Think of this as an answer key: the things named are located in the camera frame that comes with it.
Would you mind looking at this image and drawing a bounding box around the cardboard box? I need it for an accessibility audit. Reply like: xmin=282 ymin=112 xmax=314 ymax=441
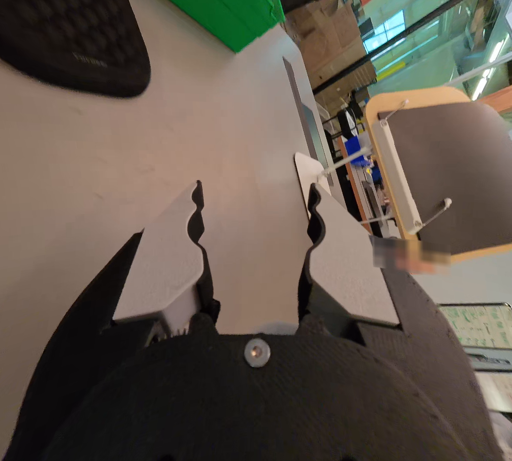
xmin=286 ymin=5 xmax=377 ymax=89

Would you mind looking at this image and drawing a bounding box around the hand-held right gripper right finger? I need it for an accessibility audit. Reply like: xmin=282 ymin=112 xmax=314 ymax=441
xmin=297 ymin=183 xmax=401 ymax=327

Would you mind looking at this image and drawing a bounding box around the blue plastic bin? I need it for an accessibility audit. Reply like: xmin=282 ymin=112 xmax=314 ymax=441
xmin=345 ymin=137 xmax=374 ymax=167

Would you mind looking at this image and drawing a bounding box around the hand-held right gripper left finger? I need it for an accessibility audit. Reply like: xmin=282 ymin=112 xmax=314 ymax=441
xmin=113 ymin=180 xmax=221 ymax=335

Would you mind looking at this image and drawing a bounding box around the black honeycomb pad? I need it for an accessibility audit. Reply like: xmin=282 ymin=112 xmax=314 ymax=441
xmin=0 ymin=0 xmax=152 ymax=98

